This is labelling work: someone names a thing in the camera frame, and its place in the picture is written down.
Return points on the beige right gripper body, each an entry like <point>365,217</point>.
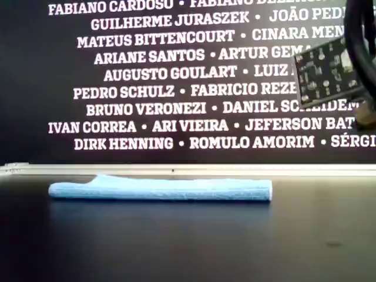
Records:
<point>367,117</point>

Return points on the light blue cloth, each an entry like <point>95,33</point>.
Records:
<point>161,191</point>

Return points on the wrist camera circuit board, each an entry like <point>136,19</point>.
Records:
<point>323,73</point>

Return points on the aluminium table frame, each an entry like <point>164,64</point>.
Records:
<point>205,170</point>

